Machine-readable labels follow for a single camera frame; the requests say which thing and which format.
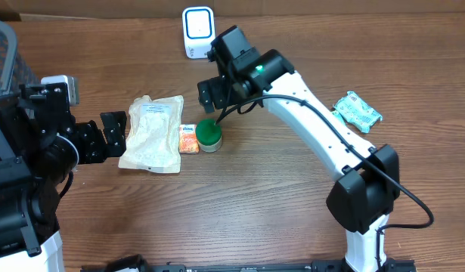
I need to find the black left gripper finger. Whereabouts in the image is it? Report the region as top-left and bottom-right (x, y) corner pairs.
(76, 120), (106, 165)
(100, 111), (127, 157)

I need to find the beige rice pouch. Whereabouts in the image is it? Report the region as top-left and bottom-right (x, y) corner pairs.
(118, 95), (184, 174)

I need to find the green lid clear jar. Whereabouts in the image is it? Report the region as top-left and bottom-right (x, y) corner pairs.
(196, 119), (222, 153)

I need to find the small orange box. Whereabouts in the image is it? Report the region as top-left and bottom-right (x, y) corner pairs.
(178, 124), (200, 153)

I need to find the teal white snack packet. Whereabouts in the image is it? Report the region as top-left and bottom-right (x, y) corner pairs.
(333, 91), (383, 134)

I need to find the small teal tissue pack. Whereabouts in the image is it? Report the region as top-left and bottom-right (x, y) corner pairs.
(331, 110), (346, 125)

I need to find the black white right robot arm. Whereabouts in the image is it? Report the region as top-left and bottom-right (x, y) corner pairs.
(197, 26), (416, 271)

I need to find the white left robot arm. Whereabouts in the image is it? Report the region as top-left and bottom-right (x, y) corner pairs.
(0, 83), (127, 271)

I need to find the white barcode scanner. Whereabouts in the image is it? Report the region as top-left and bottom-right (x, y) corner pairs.
(182, 6), (215, 59)

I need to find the black plastic mesh basket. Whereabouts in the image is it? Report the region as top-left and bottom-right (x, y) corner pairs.
(0, 21), (39, 96)

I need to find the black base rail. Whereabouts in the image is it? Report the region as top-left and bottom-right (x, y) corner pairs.
(80, 255), (418, 272)

